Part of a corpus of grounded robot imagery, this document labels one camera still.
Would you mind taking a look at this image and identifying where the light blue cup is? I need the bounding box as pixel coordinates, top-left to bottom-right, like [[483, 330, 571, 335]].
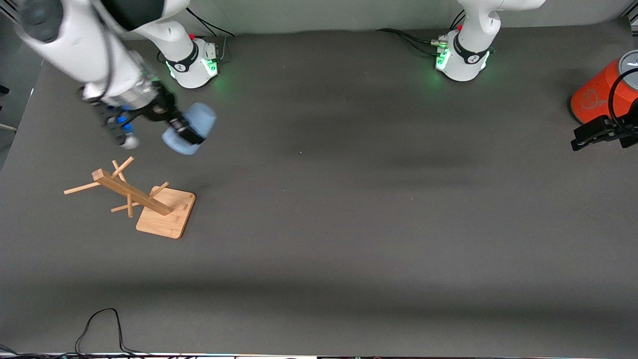
[[161, 102, 218, 156]]

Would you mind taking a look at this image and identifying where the orange cylindrical can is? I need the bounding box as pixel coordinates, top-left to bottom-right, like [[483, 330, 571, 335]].
[[571, 50, 638, 125]]

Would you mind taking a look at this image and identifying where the thin black looped cable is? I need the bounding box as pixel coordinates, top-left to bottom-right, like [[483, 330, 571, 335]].
[[75, 308, 150, 357]]

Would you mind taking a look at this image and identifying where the black arm base cable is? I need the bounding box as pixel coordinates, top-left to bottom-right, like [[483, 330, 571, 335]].
[[187, 7, 235, 38], [376, 27, 444, 56]]

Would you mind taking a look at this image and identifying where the black left arm base cable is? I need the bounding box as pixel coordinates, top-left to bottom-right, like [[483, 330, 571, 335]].
[[376, 27, 444, 56]]

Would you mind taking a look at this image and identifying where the wooden mug tree stand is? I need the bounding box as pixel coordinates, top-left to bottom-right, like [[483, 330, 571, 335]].
[[64, 156, 196, 239]]

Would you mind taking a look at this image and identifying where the black right arm base cable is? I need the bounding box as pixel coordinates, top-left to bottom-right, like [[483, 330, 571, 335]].
[[187, 7, 235, 38]]

